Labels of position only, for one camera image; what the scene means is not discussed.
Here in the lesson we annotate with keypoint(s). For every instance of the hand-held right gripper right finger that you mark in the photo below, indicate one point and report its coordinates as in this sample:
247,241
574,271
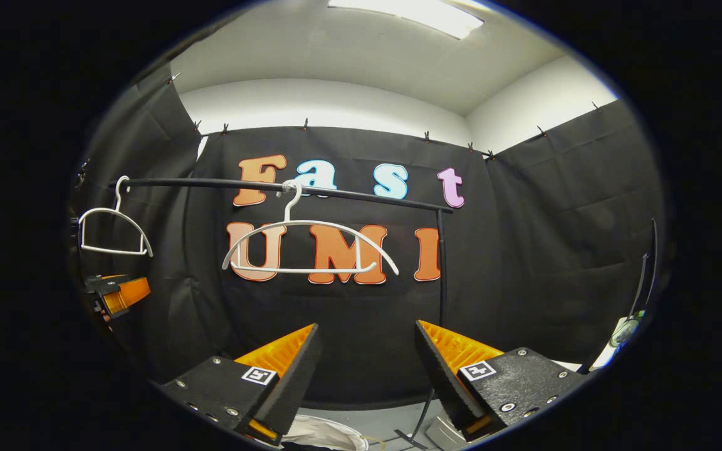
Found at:
445,388

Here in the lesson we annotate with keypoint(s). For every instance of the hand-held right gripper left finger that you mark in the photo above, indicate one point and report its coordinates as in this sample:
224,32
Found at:
292,382

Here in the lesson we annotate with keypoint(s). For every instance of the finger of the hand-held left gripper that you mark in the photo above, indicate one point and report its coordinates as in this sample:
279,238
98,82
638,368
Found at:
103,285
129,294

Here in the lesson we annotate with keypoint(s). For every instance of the white laundry hamper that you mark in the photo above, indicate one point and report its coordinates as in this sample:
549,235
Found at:
323,433

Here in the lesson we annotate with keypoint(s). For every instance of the white clothes hanger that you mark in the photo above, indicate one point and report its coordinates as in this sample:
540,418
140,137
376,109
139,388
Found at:
304,271
116,251

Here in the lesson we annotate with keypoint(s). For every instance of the black clothes rack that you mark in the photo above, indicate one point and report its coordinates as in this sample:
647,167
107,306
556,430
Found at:
210,183

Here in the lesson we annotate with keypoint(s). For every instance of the grey ribbed plate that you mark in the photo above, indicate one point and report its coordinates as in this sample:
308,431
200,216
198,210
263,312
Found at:
445,433

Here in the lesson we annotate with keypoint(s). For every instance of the black backdrop cloth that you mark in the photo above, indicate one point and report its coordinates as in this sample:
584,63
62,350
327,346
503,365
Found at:
524,250

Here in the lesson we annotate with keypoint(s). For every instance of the white cluttered side table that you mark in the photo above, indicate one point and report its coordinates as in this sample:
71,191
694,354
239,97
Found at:
605,358

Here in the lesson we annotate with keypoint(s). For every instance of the thin black stand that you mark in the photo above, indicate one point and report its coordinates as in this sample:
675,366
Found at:
653,263

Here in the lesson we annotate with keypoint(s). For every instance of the ceiling light panel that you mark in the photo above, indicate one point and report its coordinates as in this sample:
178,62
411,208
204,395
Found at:
423,12

